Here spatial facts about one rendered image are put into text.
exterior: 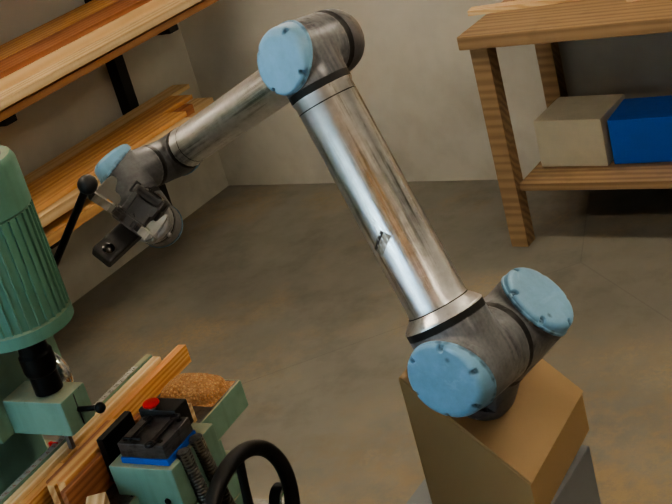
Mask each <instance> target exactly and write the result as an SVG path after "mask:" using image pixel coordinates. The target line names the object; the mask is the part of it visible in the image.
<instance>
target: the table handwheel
mask: <svg viewBox="0 0 672 504"><path fill-rule="evenodd" d="M252 456H262V457H264V458H266V459H267V460H268V461H269V462H270V463H271V464H272V465H273V467H274V468H275V470H276V472H277V474H278V476H279V479H280V482H281V485H282V489H283V494H284V502H285V504H300V496H299V490H298V485H297V481H296V477H295V474H294V472H293V469H292V467H291V465H290V463H289V461H288V459H287V458H286V456H285V455H284V453H283V452H282V451H281V450H280V449H279V448H278V447H277V446H275V445H274V444H272V443H270V442H268V441H265V440H261V439H253V440H248V441H245V442H243V443H241V444H239V445H237V446H236V447H235V448H233V449H232V450H231V451H230V452H229V453H228V454H227V455H226V456H225V457H224V459H223V460H222V462H221V463H220V465H219V466H218V468H217V470H216V471H215V473H214V475H213V478H212V480H211V482H210V485H209V488H208V490H207V494H206V497H205V501H204V504H222V500H223V497H224V494H225V491H226V488H227V486H228V483H229V481H230V479H231V477H232V475H233V474H234V472H235V471H236V472H237V476H238V480H239V484H240V489H241V494H242V499H243V504H254V503H253V499H252V495H251V491H250V487H249V482H248V477H247V472H246V467H245V462H244V461H245V460H246V459H248V458H250V457H252Z"/></svg>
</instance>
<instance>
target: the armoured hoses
mask: <svg viewBox="0 0 672 504"><path fill-rule="evenodd" d="M189 443H190V445H191V446H193V448H194V450H195V452H196V454H197V457H199V460H200V463H201V465H202V466H203V469H204V471H205V474H206V475H207V477H208V480H209V482H211V480H212V478H213V475H214V473H215V471H216V470H217V468H218V466H216V463H215V460H213V457H212V455H211V452H210V451H209V449H208V446H207V443H206V441H205V439H204V437H203V435H202V434H201V433H195V434H193V435H192V436H190V438H189ZM176 456H177V458H178V459H179V460H181V462H182V465H183V466H184V469H185V471H186V474H187V475H188V477H189V480H190V483H191V484H192V486H193V489H194V492H196V493H195V494H196V495H197V498H198V500H199V501H200V502H199V503H200V504H204V501H205V497H206V494H207V490H208V487H207V484H206V481H204V478H203V475H202V474H201V472H200V469H199V468H198V466H197V463H196V460H195V457H194V455H193V453H192V451H191V449H190V448H189V447H183V448H181V449H179V450H178V451H177V453H176ZM222 504H236V503H235V501H234V500H233V497H232V495H231V494H230V492H229V489H228V486H227V488H226V491H225V494H224V497H223V500H222Z"/></svg>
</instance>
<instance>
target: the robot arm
mask: <svg viewBox="0 0 672 504"><path fill-rule="evenodd" d="M364 47H365V38H364V33H363V30H362V28H361V26H360V24H359V23H358V21H357V20H356V19H355V18H354V17H353V16H352V15H350V14H348V13H347V12H345V11H342V10H339V9H323V10H320V11H317V12H315V13H312V14H309V15H306V16H303V17H300V18H297V19H294V20H287V21H284V22H282V23H281V24H279V25H278V26H276V27H273V28H272V29H270V30H269V31H268V32H267V33H266V34H265V35H264V36H263V38H262V39H261V42H260V44H259V52H258V53H257V65H258V70H257V71H256V72H255V73H253V74H252V75H250V76H249V77H248V78H246V79H245V80H243V81H242V82H241V83H239V84H238V85H236V86H235V87H234V88H232V89H231V90H230V91H228V92H227V93H225V94H224V95H223V96H221V97H220V98H218V99H217V100H216V101H214V102H213V103H211V104H210V105H209V106H207V107H206V108H204V109H203V110H202V111H200V112H199V113H197V114H196V115H195V116H193V117H192V118H190V119H189V120H188V121H186V122H185V123H183V124H182V125H181V126H179V127H176V128H174V129H173V130H172V131H170V132H169V133H167V134H166V135H165V136H163V137H162V138H160V139H158V140H156V141H154V142H151V143H149V144H147V145H144V146H142V147H138V148H136V149H134V150H132V149H131V146H129V145H128V144H122V145H120V146H118V147H116V148H114V149H113V150H112V151H110V152H109V153H108V154H106V155H105V156H104V157H103V158H102V159H101V160H100V161H99V162H98V164H97V165H96V167H95V174H96V176H97V177H98V179H99V181H100V184H101V185H99V186H98V188H97V190H96V191H95V192H94V193H93V194H90V195H88V196H87V198H88V199H89V200H91V201H92V202H94V203H95V204H97V205H99V206H100V207H102V208H103V209H105V210H106V211H108V212H109V213H112V215H111V216H112V217H113V218H115V219H116V220H117V221H119V222H120V223H119V224H118V225H117V226H116V227H115V228H114V229H113V230H111V231H110V232H109V233H108V234H107V235H106V236H105V237H104V238H103V239H102V240H100V241H99V242H98V243H97V244H96V245H95V246H94V247H93V250H92V254H93V255H94V256H95V257H96V258H97V259H99V260H100V261H101V262H102V263H104V264H105V265H106V266H107V267H111V266H112V265H113V264H115V263H116V262H117V261H118V260H119V259H120V258H121V257H122V256H123V255H124V254H125V253H126V252H127V251H128V250H130V249H131V248H132V247H133V246H134V245H135V244H136V243H137V242H138V241H141V242H144V243H146V244H148V245H149V246H151V247H155V248H163V247H167V246H170V245H172V244H174V243H175V242H176V241H177V240H178V239H179V237H180V236H181V234H182V231H183V220H182V216H181V214H180V212H179V211H178V210H177V209H176V208H175V207H173V206H172V205H171V203H170V202H169V201H168V199H167V198H166V197H165V195H164V194H163V192H162V191H161V190H160V188H159V186H161V185H163V184H165V183H168V182H170V181H172V180H174V179H177V178H179V177H181V176H185V175H188V174H190V173H192V172H193V171H194V170H195V169H197V168H198V166H199V165H200V163H201V162H202V161H203V160H205V159H206V158H208V157H209V156H211V155H212V154H214V153H215V152H217V151H218V150H220V149H221V148H223V147H224V146H226V145H227V144H228V143H230V142H231V141H233V140H234V139H236V138H237V137H239V136H240V135H242V134H243V133H245V132H246V131H248V130H249V129H251V128H252V127H254V126H255V125H257V124H258V123H260V122H261V121H263V120H264V119H266V118H267V117H269V116H270V115H272V114H273V113H275V112H276V111H278V110H279V109H281V108H282V107H284V106H285V105H287V104H288V103H291V105H292V107H293V108H294V109H296V111H297V113H298V114H299V116H300V118H301V120H302V122H303V124H304V126H305V127H306V129H307V131H308V133H309V135H310V137H311V138H312V140H313V142H314V144H315V146H316V148H317V149H318V151H319V153H320V155H321V157H322V159H323V161H324V162H325V164H326V166H327V168H328V170H329V172H330V173H331V175H332V177H333V179H334V181H335V183H336V184H337V186H338V188H339V190H340V192H341V194H342V196H343V197H344V199H345V201H346V203H347V205H348V207H349V208H350V210H351V212H352V214H353V216H354V218H355V220H356V221H357V223H358V225H359V227H360V229H361V231H362V232H363V234H364V236H365V238H366V240H367V242H368V243H369V245H370V247H371V249H372V251H373V253H374V255H375V256H376V258H377V260H378V262H379V264H380V266H381V267H382V269H383V271H384V273H385V275H386V277H387V279H388V280H389V282H390V284H391V286H392V288H393V290H394V291H395V293H396V295H397V297H398V299H399V301H400V302H401V304H402V306H403V308H404V310H405V312H406V314H407V315H408V317H409V323H408V327H407V330H406V334H405V335H406V337H407V339H408V341H409V343H410V345H411V346H412V348H413V350H414V351H413V352H412V354H411V356H410V359H409V361H408V366H407V372H408V378H409V381H410V384H411V386H412V388H413V390H414V391H416V392H417V394H418V397H419V399H420V400H421V401H422V402H423V403H424V404H425V405H427V406H428V407H429V408H431V409H432V410H434V411H436V412H438V413H440V414H442V415H445V416H451V417H469V418H472V419H475V420H480V421H491V420H495V419H498V418H500V417H501V416H503V415H504V414H505V413H506V412H507V411H508V410H509V409H510V407H511V406H512V405H513V403H514V401H515V398H516V395H517V391H518V388H519V385H520V381H521V380H522V379H523V378H524V377H525V376H526V375H527V374H528V373H529V372H530V371H531V369H532V368H533V367H534V366H535V365H536V364H537V363H538V362H539V361H540V360H541V359H542V358H543V357H544V355H545V354H546V353H547V352H548V351H549V350H550V349H551V348H552V347H553V346H554V345H555V344H556V343H557V341H558V340H559V339H560V338H561V337H562V336H564V335H565V334H566V332H567V330H568V328H569V327H570V326H571V324H572V322H573V317H574V315H573V309H572V306H571V304H570V302H569V300H568V299H567V297H566V295H565V294H564V292H563V291H562V290H561V289H560V288H559V287H558V286H557V285H556V284H555V283H554V282H553V281H552V280H551V279H549V278H548V277H546V276H544V275H542V274H541V273H540V272H538V271H535V270H533V269H530V268H524V267H519V268H514V269H512V270H511V271H509V272H508V273H507V274H506V275H504V276H503V277H502V279H501V281H500V282H499V283H498V284H497V285H496V287H495V288H494V289H493V290H492V291H491V292H490V293H489V294H488V295H487V296H486V297H485V298H483V297H482V295H481V294H479V293H476V292H473V291H470V290H467V289H466V288H465V287H464V285H463V283H462V282H461V280H460V278H459V276H458V274H457V272H456V271H455V269H454V267H453V265H452V263H451V261H450V259H449V258H448V256H447V254H446V252H445V250H444V248H443V247H442V245H441V243H440V241H439V239H438V237H437V235H436V234H435V232H434V230H433V228H432V226H431V224H430V223H429V221H428V219H427V217H426V215H425V213H424V211H423V210H422V208H421V206H420V204H419V202H418V200H417V199H416V197H415V195H414V193H413V191H412V189H411V187H410V186H409V184H408V182H407V180H406V178H405V176H404V175H403V173H402V171H401V169H400V167H399V165H398V163H397V162H396V160H395V158H394V156H393V154H392V152H391V151H390V149H389V147H388V145H387V143H386V141H385V139H384V138H383V136H382V134H381V132H380V130H379V128H378V126H377V125H376V123H375V121H374V119H373V117H372V115H371V114H370V112H369V110H368V108H367V106H366V104H365V102H364V101H363V99H362V97H361V95H360V93H359V91H358V90H357V88H356V86H355V84H354V82H353V80H352V75H351V73H350V71H351V70H352V69H354V68H355V67H356V65H357V64H358V63H359V61H360V60H361V58H362V56H363V53H364ZM107 199H109V200H110V201H112V202H113V203H111V202H110V201H108V200H107ZM117 206H118V207H117Z"/></svg>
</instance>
